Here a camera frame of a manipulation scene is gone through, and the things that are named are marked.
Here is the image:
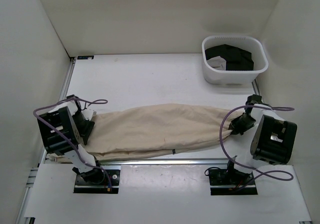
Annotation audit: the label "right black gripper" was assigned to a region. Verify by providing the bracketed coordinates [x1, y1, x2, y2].
[228, 113, 257, 136]

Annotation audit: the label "beige trousers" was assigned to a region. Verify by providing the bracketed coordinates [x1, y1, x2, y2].
[48, 103, 241, 164]

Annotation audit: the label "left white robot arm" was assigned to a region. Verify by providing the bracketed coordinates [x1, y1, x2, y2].
[33, 95, 112, 188]

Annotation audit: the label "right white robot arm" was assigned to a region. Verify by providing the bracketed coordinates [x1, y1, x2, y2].
[224, 94, 298, 184]

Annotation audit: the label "black trousers in basket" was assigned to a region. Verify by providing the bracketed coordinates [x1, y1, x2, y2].
[204, 44, 254, 71]

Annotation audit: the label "white plastic basket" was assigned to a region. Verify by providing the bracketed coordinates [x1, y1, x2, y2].
[201, 35, 269, 85]

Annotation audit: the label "white front cover plate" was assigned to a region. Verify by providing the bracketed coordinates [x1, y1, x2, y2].
[25, 164, 311, 224]

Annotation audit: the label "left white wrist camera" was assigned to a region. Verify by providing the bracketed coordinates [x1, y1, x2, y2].
[81, 109, 97, 121]

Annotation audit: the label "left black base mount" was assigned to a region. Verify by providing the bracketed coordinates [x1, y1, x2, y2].
[72, 167, 121, 194]

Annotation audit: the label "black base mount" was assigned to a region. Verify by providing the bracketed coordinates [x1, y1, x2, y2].
[72, 167, 121, 194]
[204, 161, 258, 196]

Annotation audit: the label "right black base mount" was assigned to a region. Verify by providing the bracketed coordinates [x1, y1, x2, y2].
[204, 161, 258, 196]

